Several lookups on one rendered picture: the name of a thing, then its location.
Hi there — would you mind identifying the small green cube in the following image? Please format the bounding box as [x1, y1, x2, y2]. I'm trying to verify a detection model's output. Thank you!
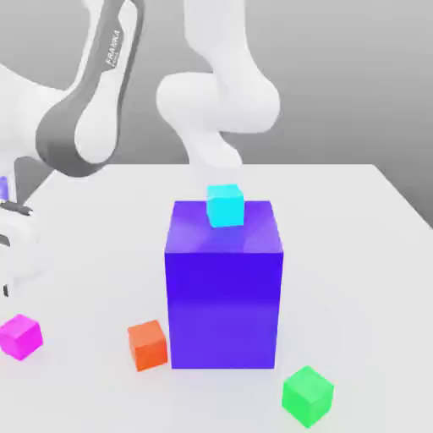
[281, 364, 335, 430]

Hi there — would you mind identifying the large blue box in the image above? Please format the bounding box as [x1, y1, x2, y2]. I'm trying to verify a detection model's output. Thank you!
[164, 200, 284, 370]

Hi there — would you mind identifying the small orange cube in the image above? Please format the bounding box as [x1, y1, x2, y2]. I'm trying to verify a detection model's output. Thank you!
[127, 319, 169, 372]

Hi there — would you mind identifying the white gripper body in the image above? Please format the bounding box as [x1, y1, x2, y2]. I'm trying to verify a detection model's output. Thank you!
[0, 216, 46, 303]

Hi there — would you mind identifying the small cyan cube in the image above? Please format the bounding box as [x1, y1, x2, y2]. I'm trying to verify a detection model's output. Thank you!
[206, 184, 245, 228]

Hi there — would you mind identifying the small magenta cube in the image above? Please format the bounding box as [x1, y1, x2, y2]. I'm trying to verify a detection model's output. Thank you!
[0, 313, 45, 362]

